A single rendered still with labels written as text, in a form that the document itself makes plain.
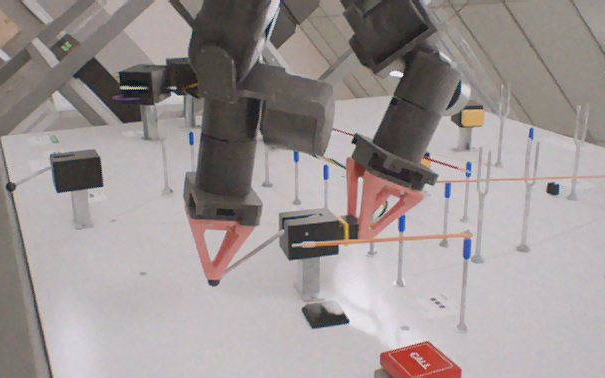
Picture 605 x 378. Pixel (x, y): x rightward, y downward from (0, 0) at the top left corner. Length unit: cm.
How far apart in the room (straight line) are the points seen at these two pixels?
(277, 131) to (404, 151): 15
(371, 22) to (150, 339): 39
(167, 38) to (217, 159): 756
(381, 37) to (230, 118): 19
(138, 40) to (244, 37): 759
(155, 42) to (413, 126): 754
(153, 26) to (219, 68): 759
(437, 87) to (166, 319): 37
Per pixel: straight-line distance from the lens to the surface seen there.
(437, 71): 74
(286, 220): 75
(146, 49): 821
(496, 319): 77
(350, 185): 79
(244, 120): 69
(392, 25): 76
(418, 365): 61
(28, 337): 76
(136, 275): 86
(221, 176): 70
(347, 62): 183
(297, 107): 66
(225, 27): 62
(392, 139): 75
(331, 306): 75
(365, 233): 77
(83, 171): 100
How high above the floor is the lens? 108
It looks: 6 degrees up
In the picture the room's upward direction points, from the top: 46 degrees clockwise
